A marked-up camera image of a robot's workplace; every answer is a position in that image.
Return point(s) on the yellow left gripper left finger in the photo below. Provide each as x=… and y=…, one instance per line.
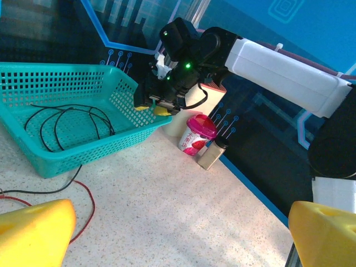
x=33, y=233

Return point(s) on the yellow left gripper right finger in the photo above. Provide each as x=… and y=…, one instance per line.
x=325, y=239

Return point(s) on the spice jar black lid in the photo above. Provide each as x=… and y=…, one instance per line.
x=211, y=155

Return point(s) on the pink yogurt cup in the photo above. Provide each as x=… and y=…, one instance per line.
x=198, y=130

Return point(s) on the cream knife block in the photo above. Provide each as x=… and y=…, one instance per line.
x=192, y=98

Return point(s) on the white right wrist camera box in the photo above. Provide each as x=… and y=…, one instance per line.
x=161, y=65

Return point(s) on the teal plastic basket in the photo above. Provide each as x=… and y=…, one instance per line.
x=83, y=155

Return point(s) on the aluminium frame post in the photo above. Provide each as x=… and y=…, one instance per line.
x=198, y=14

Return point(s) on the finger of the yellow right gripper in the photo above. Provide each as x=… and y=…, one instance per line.
x=162, y=111
x=143, y=96

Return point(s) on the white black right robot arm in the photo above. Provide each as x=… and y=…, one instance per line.
x=278, y=72

